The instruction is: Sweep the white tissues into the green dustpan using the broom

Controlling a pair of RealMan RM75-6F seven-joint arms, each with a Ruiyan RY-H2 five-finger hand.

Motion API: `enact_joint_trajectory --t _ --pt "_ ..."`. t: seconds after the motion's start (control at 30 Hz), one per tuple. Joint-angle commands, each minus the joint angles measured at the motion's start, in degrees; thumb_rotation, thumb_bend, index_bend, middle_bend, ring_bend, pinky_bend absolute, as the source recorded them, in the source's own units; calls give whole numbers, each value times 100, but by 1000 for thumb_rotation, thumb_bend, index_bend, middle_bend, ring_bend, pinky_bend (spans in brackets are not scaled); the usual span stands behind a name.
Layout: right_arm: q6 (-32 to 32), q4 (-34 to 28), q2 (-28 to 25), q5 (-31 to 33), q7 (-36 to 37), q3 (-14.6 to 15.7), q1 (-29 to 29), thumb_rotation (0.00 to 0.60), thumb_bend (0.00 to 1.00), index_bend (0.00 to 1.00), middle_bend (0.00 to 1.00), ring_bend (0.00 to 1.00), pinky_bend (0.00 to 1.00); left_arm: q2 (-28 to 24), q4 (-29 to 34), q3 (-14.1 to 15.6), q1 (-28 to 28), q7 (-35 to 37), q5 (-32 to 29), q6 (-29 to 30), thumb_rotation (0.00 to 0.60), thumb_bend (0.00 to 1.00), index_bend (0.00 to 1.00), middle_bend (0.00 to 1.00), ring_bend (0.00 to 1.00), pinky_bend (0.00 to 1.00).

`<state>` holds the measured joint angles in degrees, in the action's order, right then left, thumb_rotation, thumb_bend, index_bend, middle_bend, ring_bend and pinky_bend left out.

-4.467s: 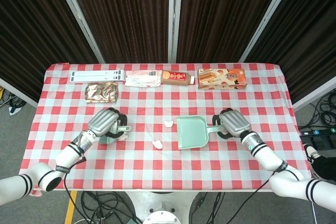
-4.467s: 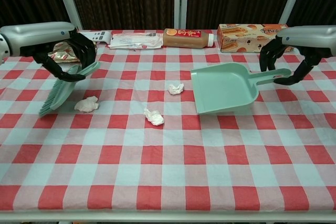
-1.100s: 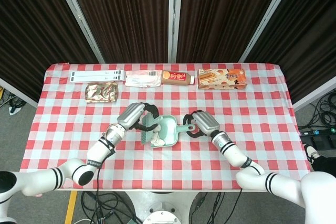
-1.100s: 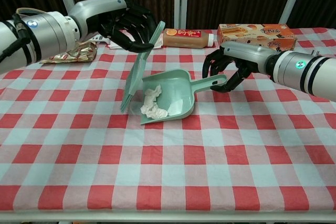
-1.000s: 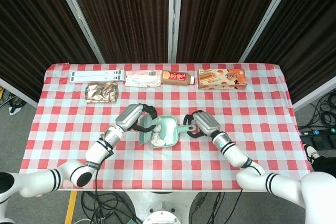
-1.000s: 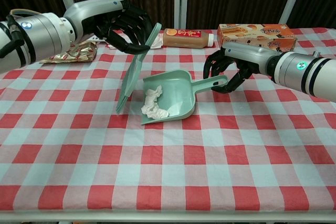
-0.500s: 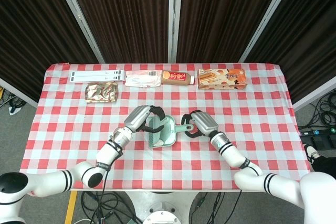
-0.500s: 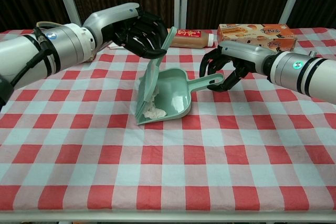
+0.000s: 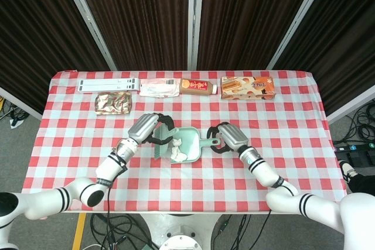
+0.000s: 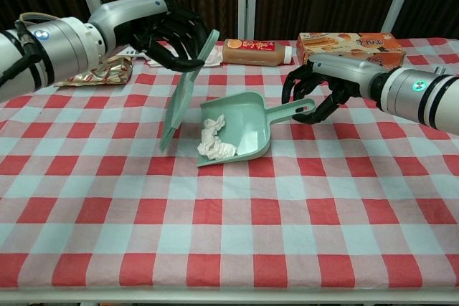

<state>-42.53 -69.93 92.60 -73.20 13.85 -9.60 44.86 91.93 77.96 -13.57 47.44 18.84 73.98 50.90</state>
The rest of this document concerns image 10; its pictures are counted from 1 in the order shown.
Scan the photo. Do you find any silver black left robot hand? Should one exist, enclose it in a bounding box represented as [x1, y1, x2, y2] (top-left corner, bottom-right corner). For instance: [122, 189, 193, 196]
[87, 0, 209, 73]

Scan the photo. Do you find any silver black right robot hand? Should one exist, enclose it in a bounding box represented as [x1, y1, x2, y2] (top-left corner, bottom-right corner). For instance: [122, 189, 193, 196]
[281, 53, 387, 126]

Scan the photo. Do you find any green plastic hand brush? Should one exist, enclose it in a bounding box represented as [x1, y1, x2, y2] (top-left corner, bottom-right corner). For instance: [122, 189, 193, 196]
[158, 29, 220, 155]

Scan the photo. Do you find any green plastic dustpan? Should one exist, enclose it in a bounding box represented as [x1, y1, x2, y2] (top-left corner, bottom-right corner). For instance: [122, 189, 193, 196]
[196, 92, 316, 168]

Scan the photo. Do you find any tissue top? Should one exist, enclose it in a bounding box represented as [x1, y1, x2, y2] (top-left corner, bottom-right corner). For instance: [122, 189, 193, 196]
[201, 114, 227, 134]

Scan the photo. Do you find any tissue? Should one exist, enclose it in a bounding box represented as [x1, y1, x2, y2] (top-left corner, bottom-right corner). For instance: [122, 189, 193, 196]
[197, 140, 238, 161]
[199, 129, 222, 153]
[201, 114, 227, 134]

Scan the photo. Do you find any orange snack box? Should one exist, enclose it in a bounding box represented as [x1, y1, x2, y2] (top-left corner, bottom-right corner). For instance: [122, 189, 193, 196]
[298, 32, 407, 72]

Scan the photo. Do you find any gold foil snack bag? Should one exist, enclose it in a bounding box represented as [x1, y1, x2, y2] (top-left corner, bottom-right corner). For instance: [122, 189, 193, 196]
[53, 55, 134, 88]

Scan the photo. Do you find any white plastic package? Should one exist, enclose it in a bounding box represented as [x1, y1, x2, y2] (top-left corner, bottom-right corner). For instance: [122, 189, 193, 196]
[145, 42, 225, 69]

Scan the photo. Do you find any orange drink bottle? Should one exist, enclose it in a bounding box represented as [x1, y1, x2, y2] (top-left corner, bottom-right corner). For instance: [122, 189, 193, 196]
[222, 38, 293, 67]

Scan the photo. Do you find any red white checkered tablecloth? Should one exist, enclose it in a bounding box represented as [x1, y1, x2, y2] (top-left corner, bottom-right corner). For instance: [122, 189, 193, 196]
[0, 37, 459, 291]

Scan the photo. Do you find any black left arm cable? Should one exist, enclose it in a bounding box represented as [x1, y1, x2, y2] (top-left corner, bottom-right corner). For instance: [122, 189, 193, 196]
[0, 13, 55, 87]

